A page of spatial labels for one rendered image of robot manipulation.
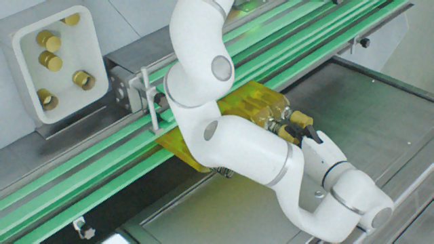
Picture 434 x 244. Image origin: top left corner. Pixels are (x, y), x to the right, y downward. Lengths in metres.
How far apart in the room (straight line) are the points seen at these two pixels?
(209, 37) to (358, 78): 0.94
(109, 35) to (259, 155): 0.57
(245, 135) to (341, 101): 0.79
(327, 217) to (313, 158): 0.18
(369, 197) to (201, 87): 0.36
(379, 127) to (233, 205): 0.50
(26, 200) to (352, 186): 0.63
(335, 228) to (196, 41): 0.42
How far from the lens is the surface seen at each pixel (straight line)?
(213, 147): 0.83
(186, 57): 0.79
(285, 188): 0.88
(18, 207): 1.11
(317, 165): 1.09
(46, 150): 1.18
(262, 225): 1.17
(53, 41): 1.12
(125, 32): 1.29
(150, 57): 1.23
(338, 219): 0.96
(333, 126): 1.48
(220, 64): 0.79
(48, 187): 1.12
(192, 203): 1.23
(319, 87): 1.64
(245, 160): 0.83
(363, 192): 0.94
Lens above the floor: 1.76
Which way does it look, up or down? 38 degrees down
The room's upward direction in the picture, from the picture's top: 120 degrees clockwise
